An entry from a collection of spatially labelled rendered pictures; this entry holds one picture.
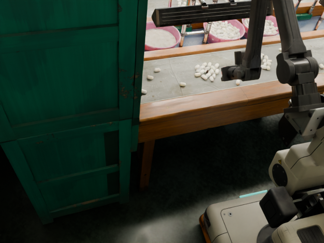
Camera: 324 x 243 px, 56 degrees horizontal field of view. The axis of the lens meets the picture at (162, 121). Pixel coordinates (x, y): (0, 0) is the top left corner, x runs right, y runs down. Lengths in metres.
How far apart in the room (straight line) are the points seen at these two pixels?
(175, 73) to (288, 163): 0.74
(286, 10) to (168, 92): 0.72
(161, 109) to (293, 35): 0.67
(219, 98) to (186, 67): 0.29
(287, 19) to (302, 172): 0.59
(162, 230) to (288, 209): 0.88
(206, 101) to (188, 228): 0.84
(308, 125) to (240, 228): 0.89
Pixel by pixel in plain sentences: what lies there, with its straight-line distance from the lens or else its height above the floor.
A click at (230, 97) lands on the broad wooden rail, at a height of 0.76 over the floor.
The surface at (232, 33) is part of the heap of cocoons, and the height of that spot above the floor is 0.75.
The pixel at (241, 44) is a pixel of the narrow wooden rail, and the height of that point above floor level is 0.76.
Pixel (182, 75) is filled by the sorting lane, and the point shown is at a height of 0.74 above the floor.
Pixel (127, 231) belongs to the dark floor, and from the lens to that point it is 1.95.
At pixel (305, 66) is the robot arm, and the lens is 1.06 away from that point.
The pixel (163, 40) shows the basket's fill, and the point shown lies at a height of 0.74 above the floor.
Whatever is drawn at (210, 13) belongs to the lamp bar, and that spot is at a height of 1.08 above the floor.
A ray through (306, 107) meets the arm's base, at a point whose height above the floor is 1.21.
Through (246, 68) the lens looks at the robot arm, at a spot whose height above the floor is 1.06.
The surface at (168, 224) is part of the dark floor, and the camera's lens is 1.99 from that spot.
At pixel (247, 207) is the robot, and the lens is 1.83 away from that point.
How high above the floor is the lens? 1.84
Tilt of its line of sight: 50 degrees down
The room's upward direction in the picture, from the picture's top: 9 degrees clockwise
